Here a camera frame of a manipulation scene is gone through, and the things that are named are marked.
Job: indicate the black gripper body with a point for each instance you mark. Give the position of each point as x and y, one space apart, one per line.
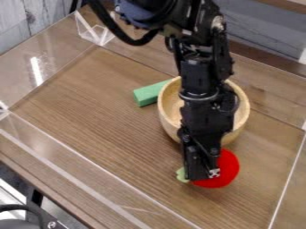
207 118

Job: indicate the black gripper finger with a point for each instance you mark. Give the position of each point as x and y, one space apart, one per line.
200 156

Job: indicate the red plush strawberry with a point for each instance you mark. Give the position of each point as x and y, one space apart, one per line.
230 167

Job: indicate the wooden bowl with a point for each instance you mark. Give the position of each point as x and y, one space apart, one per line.
170 104

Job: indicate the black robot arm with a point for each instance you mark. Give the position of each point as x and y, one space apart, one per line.
195 31

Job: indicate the green block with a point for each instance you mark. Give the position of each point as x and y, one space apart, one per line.
146 95

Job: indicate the clear acrylic corner bracket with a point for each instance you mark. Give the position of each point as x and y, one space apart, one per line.
96 34

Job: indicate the black table leg bracket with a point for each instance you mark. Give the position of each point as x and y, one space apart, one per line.
45 220

